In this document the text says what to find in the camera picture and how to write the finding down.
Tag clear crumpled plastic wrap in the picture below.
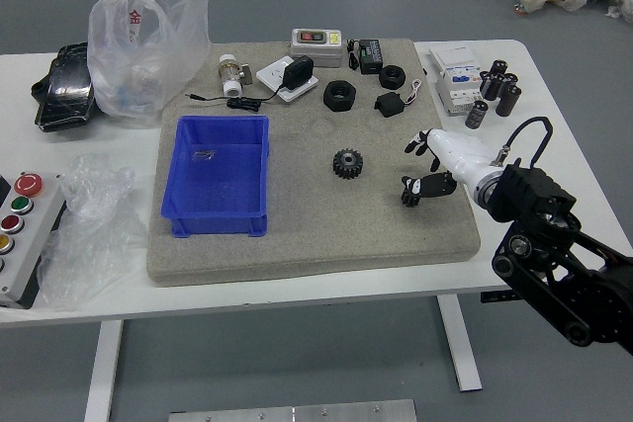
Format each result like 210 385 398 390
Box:
37 153 149 312

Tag small black round nut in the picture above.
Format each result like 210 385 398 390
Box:
378 64 407 90

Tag red and white wire pigtail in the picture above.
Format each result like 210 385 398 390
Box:
403 76 425 106

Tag grey push-button control box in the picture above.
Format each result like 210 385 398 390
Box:
0 172 68 309

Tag grey switch box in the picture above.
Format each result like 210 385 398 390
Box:
289 28 344 69

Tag large black cylindrical capacitor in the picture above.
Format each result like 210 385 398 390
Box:
496 85 523 118

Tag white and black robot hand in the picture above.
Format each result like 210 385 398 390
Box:
399 127 500 209

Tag white table leg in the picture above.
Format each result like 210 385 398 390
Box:
83 320 124 422
437 295 484 392

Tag small black relay box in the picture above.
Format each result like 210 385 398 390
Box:
374 91 406 120

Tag black power module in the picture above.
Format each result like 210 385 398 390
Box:
358 39 386 76

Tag brass valve with white ends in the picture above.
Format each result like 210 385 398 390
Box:
216 54 254 98

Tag black glossy package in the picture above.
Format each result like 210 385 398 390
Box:
31 42 96 132

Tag white circuit breaker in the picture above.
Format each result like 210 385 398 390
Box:
427 44 484 118

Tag black table control panel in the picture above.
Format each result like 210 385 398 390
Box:
479 289 520 303

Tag grey metal plate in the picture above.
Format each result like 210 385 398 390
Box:
167 398 418 422

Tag grey-brown foam mat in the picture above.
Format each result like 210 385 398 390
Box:
145 38 482 288

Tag black module cable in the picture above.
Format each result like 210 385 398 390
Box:
345 39 362 71

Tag blue plastic bin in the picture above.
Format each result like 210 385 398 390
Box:
161 115 271 238

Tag black adapter cord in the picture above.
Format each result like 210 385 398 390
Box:
184 87 286 113

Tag black steel gear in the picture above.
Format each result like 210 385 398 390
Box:
331 147 366 180

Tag black power adapter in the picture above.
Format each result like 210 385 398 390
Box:
281 55 316 90

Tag big black hex nut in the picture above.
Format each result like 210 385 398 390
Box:
322 79 357 112

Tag white translucent plastic bag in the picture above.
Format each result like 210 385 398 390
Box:
87 0 213 129

